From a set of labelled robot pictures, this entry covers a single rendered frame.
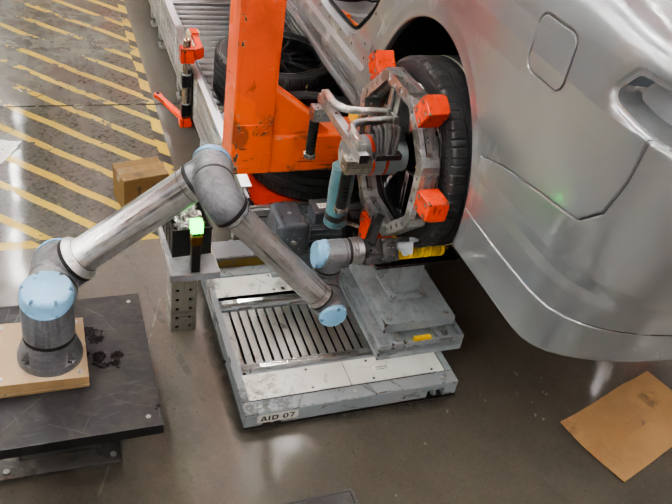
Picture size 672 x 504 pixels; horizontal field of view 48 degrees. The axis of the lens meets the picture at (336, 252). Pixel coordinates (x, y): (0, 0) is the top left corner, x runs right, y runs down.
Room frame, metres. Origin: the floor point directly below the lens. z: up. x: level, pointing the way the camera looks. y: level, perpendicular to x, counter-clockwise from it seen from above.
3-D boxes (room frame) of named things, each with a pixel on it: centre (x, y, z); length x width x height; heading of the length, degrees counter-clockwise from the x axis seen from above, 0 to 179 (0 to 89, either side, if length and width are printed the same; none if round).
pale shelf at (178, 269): (2.13, 0.55, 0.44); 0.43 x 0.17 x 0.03; 25
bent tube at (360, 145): (2.14, -0.06, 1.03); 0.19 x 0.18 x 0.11; 115
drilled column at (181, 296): (2.16, 0.56, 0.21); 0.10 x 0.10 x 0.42; 25
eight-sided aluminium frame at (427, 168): (2.28, -0.13, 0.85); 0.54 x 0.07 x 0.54; 25
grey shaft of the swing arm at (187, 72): (3.63, 0.95, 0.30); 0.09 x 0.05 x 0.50; 25
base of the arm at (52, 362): (1.56, 0.80, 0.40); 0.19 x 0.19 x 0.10
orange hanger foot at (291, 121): (2.72, 0.12, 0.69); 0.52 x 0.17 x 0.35; 115
